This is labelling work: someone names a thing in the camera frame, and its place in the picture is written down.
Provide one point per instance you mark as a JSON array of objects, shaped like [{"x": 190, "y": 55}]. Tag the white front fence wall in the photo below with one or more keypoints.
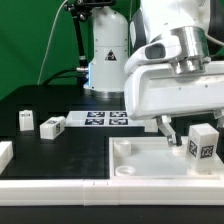
[{"x": 111, "y": 192}]

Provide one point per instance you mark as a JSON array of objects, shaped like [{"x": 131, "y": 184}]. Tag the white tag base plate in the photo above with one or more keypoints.
[{"x": 100, "y": 119}]

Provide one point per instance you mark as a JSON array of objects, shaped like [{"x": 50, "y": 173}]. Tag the white square table top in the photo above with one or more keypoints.
[{"x": 152, "y": 158}]

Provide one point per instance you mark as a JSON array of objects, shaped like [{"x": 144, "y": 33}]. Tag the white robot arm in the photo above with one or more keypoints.
[{"x": 197, "y": 23}]

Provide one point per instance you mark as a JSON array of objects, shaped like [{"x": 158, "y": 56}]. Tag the white left fence piece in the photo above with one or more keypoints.
[{"x": 6, "y": 154}]

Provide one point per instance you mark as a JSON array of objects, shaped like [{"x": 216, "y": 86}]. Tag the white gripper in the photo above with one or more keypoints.
[{"x": 154, "y": 89}]

